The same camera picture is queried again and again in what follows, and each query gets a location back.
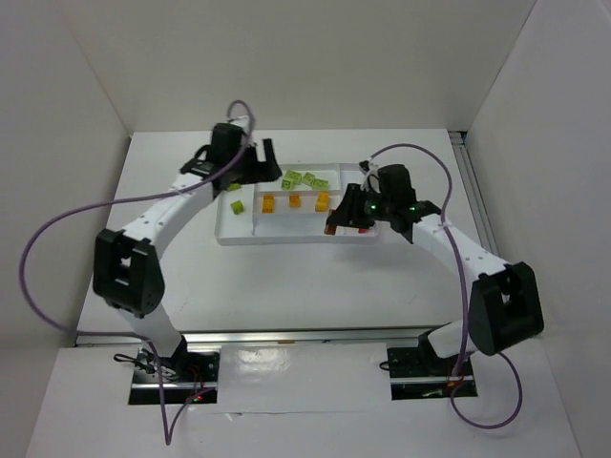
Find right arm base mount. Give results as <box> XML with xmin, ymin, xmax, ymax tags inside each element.
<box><xmin>378</xmin><ymin>346</ymin><xmax>478</xmax><ymax>401</ymax></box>

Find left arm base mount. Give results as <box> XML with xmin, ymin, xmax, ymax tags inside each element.
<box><xmin>113</xmin><ymin>349</ymin><xmax>221</xmax><ymax>406</ymax></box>

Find white compartment sorting tray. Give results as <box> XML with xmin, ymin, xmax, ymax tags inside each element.
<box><xmin>215</xmin><ymin>179</ymin><xmax>379</xmax><ymax>245</ymax></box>

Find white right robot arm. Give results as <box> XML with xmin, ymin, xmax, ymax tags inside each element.
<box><xmin>326</xmin><ymin>165</ymin><xmax>544</xmax><ymax>360</ymax></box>

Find yellow striped lego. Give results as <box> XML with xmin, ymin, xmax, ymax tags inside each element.
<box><xmin>262</xmin><ymin>194</ymin><xmax>276</xmax><ymax>214</ymax></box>

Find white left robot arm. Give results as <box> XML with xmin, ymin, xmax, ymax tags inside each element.
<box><xmin>93</xmin><ymin>122</ymin><xmax>282</xmax><ymax>372</ymax></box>

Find pale green lego end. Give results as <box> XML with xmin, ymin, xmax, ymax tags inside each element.
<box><xmin>281</xmin><ymin>170</ymin><xmax>303</xmax><ymax>191</ymax></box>

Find orange face lego brick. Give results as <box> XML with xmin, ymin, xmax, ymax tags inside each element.
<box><xmin>288</xmin><ymin>194</ymin><xmax>302</xmax><ymax>209</ymax></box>

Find lime green curved lego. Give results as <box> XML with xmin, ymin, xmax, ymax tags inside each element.
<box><xmin>230</xmin><ymin>200</ymin><xmax>244</xmax><ymax>215</ymax></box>

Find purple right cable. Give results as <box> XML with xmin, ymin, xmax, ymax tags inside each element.
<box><xmin>360</xmin><ymin>142</ymin><xmax>522</xmax><ymax>429</ymax></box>

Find aluminium side rail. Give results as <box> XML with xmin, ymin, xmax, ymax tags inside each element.
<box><xmin>448</xmin><ymin>131</ymin><xmax>499</xmax><ymax>255</ymax></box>

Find aluminium front rail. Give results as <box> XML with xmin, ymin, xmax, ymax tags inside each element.
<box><xmin>74</xmin><ymin>322</ymin><xmax>526</xmax><ymax>349</ymax></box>

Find yellow lego brick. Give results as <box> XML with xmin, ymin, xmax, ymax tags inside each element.
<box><xmin>315</xmin><ymin>192</ymin><xmax>329</xmax><ymax>213</ymax></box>

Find brown 2x2 lego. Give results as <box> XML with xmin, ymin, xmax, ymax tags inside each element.
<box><xmin>324</xmin><ymin>225</ymin><xmax>337</xmax><ymax>236</ymax></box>

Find pale green sloped lego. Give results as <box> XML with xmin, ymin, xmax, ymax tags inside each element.
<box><xmin>310</xmin><ymin>177</ymin><xmax>329</xmax><ymax>191</ymax></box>

